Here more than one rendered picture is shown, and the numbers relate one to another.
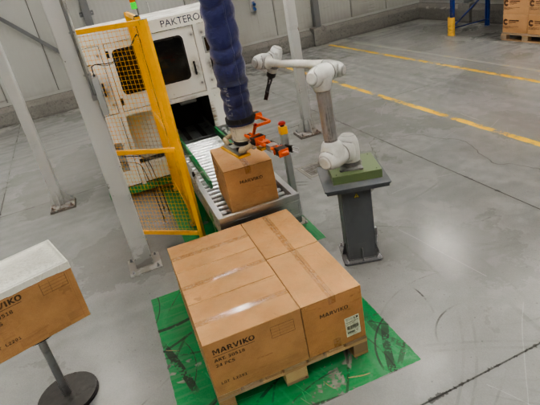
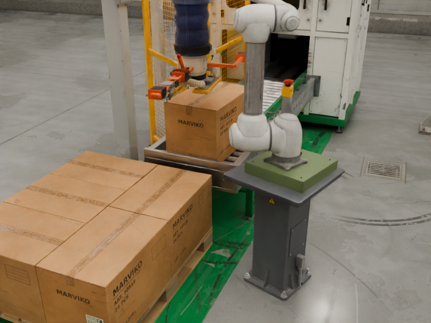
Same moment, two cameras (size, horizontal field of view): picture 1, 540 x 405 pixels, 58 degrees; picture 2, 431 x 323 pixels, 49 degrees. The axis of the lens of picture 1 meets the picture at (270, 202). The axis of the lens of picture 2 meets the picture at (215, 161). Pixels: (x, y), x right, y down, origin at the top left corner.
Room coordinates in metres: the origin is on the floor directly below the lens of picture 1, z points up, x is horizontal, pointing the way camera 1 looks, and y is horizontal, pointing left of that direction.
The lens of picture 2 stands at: (1.37, -1.85, 1.96)
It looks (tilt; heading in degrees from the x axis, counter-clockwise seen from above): 25 degrees down; 38
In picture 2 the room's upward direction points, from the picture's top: straight up
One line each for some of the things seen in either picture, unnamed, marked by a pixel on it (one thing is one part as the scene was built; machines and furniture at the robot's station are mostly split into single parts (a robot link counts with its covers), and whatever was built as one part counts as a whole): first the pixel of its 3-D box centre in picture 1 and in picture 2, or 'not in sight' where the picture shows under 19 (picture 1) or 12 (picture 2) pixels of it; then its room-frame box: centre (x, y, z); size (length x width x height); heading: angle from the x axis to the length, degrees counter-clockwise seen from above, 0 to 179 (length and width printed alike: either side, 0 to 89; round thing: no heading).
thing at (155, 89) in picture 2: (280, 151); (157, 92); (3.06, -0.14, 1.22); 0.08 x 0.07 x 0.05; 24
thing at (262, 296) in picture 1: (257, 288); (97, 231); (2.82, 0.20, 0.34); 1.20 x 1.00 x 0.40; 15
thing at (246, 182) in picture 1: (243, 175); (210, 120); (3.88, 0.18, 0.75); 0.60 x 0.40 x 0.40; 12
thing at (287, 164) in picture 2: (350, 162); (288, 156); (3.51, -0.68, 0.84); 0.22 x 0.18 x 0.06; 170
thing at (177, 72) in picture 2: (257, 139); (179, 75); (3.38, 0.00, 1.22); 0.10 x 0.08 x 0.06; 114
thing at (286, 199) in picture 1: (259, 208); (189, 159); (3.55, 0.09, 0.58); 0.70 x 0.03 x 0.06; 105
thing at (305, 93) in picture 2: (253, 162); (282, 121); (4.76, 0.08, 0.50); 2.31 x 0.05 x 0.19; 15
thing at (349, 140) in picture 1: (347, 147); (285, 134); (3.49, -0.66, 0.98); 0.18 x 0.16 x 0.22; 133
